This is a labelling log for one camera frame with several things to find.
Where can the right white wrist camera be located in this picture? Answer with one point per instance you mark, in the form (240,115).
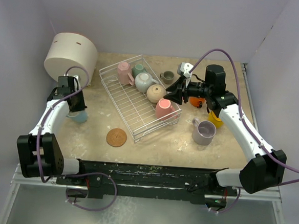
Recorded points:
(184,69)

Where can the round woven cork coaster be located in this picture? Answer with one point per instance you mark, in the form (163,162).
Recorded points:
(116,137)

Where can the aluminium frame rail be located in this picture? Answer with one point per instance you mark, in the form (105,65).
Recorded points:
(257,111)

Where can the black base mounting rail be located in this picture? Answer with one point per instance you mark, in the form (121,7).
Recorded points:
(194,185)

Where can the lilac mug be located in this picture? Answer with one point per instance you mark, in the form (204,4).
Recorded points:
(204,131)

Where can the light blue mug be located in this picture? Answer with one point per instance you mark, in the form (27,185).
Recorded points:
(78,117)

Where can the light pink mug white inside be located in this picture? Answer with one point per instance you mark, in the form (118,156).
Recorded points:
(125,74)

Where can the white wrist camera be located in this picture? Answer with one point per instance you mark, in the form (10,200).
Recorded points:
(77,77)
(184,69)

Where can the orange cup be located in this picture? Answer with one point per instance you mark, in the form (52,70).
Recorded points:
(197,102)

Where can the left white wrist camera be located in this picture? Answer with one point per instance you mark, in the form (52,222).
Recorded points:
(77,77)

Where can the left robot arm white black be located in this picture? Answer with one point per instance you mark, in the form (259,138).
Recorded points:
(39,151)

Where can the beige round mug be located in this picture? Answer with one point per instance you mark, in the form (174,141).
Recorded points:
(155,93)

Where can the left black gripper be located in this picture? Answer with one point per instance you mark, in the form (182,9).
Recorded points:
(81,106)

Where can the sage green cup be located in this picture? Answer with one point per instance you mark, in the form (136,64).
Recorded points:
(137,69)

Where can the olive green small cup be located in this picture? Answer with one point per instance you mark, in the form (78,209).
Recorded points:
(167,77)

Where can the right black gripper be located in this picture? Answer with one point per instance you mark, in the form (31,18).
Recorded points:
(176,95)

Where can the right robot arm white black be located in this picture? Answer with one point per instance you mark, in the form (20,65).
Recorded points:
(265,167)

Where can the pale grey white mug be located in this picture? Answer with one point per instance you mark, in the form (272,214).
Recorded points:
(143,81)

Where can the white wire dish rack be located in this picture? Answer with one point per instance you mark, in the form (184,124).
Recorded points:
(136,111)

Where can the coral pink mug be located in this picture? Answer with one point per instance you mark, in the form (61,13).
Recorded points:
(164,110)

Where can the yellow cup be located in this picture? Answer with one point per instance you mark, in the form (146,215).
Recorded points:
(215,120)

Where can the large white cylindrical container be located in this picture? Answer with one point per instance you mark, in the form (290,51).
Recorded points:
(71,49)

